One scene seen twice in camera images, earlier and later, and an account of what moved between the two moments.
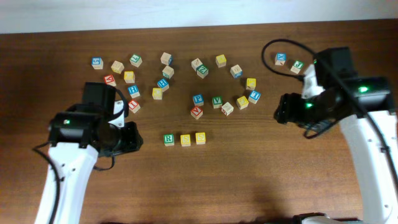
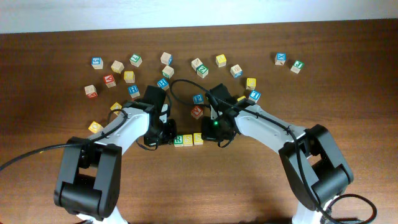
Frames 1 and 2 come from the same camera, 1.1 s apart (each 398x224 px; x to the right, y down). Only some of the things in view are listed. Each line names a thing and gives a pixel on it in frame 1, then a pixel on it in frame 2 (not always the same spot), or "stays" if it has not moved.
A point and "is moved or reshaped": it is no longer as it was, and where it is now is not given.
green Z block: x=202 y=71 stays
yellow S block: x=185 y=140 stays
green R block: x=168 y=139 is moved or reshaped
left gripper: x=134 y=142 -> x=170 y=134
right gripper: x=286 y=109 -> x=207 y=131
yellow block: x=200 y=138 stays
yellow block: x=250 y=83 stays
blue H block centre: x=163 y=84 stays
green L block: x=136 y=60 stays
